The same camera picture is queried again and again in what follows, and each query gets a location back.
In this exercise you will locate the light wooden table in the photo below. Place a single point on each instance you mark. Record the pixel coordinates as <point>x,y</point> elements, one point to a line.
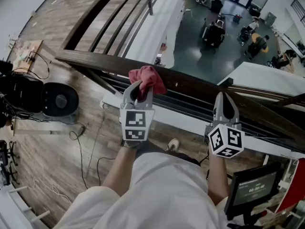
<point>26,56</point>

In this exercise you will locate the white metal rack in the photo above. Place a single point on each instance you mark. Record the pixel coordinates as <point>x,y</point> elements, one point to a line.
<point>12,211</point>

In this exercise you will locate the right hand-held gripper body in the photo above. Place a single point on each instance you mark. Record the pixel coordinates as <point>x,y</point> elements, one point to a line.
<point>226,139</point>

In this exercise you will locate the round orange rug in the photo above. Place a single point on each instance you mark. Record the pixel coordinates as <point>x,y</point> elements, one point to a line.
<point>256,37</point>

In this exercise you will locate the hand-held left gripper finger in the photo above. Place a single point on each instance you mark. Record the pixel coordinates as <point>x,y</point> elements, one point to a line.
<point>127,96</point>
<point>149,101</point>

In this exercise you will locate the white staircase balustrade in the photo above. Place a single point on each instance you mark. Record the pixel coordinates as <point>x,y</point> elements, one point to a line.
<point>262,77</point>

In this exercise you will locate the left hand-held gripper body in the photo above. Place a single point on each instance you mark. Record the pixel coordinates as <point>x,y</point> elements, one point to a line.
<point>135,118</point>

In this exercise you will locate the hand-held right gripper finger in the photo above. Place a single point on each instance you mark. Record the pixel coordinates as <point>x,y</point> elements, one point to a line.
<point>217,111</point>
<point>235,116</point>

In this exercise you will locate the pink cloth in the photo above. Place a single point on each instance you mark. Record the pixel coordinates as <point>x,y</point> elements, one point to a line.
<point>150,77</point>

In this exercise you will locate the dark wooden handrail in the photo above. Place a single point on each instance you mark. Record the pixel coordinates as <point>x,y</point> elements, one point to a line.
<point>107,63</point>

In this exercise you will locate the red vacuum cleaner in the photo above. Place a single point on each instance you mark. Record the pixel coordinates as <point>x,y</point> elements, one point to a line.
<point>237,18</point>

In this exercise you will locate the black office chair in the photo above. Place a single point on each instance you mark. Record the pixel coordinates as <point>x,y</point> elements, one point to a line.
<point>6,161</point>

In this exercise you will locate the person's right forearm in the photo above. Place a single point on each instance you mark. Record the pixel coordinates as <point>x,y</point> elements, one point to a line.
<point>218,178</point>

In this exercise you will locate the black backpack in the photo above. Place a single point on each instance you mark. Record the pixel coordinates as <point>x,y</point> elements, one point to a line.
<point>21,92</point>

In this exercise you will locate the person's white shoe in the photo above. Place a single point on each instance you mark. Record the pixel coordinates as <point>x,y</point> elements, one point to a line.
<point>172,144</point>

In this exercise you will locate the person's white shirt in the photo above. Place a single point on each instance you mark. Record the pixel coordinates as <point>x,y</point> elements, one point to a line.
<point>162,194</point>

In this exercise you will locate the black monitor stand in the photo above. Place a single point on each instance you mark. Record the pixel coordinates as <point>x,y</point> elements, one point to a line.
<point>249,219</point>

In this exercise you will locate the red panel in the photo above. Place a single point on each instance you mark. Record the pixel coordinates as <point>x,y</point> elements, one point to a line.
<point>294,185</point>

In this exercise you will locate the red crate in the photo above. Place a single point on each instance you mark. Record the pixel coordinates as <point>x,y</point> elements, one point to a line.
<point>163,48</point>

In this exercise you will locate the gray rectangular table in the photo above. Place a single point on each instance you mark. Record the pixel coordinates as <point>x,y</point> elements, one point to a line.
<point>212,20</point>

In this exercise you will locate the black white patterned bag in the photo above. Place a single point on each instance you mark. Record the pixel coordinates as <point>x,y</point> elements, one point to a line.
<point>157,61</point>

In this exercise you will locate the person's left forearm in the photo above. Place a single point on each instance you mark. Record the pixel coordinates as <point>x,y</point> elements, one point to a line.
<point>120,170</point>

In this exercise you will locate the black metal balcony railing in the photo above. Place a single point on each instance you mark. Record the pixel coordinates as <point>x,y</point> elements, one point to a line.
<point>299,11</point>

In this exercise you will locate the gray tall bin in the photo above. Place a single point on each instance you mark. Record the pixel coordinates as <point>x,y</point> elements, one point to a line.
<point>271,18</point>

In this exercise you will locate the person's black trousers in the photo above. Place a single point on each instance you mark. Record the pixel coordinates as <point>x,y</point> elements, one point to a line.
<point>190,160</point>

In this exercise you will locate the black monitor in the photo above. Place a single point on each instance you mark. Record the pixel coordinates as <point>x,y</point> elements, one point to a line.
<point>255,187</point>

